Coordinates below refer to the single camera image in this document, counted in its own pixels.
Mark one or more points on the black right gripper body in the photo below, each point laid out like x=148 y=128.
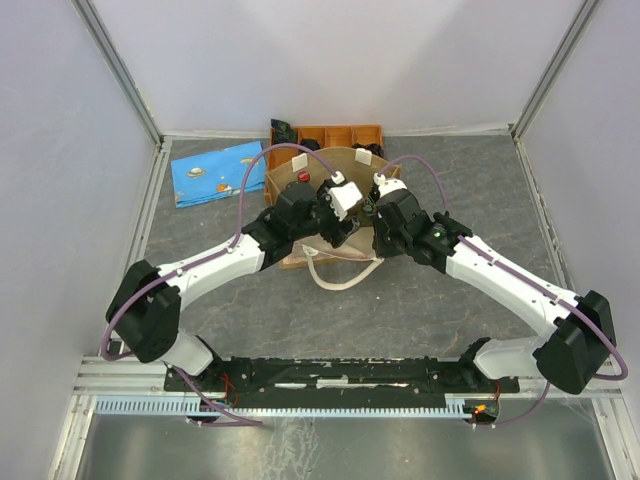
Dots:
x=386 y=243

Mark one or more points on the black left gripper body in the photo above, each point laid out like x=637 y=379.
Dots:
x=329 y=223

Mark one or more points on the burlap canvas tote bag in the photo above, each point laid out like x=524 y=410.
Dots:
x=357 y=165

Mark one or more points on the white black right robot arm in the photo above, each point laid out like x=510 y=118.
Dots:
x=573 y=334

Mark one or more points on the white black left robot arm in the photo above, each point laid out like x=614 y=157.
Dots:
x=145 y=310

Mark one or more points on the red-capped beverage bottle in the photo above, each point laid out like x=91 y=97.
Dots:
x=303 y=176

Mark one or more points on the green soda water bottle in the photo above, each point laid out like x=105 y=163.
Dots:
x=368 y=208

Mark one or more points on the dark yellow-patterned rolled sock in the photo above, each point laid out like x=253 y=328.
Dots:
x=374 y=148

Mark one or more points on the dark orange-striped rolled sock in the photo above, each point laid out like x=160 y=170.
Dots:
x=311 y=144

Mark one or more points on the orange wooden compartment tray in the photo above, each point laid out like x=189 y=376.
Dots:
x=341 y=135

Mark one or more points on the dark patterned rolled sock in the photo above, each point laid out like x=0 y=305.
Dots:
x=282 y=132

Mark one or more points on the blue space-print cloth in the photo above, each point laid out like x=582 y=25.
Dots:
x=212 y=175

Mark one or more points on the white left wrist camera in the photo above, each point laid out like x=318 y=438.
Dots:
x=345 y=196

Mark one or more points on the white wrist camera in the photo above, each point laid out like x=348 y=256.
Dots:
x=383 y=186
x=345 y=196

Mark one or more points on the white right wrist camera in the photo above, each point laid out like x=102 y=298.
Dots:
x=383 y=186

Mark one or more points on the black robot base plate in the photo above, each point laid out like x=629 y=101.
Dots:
x=274 y=383

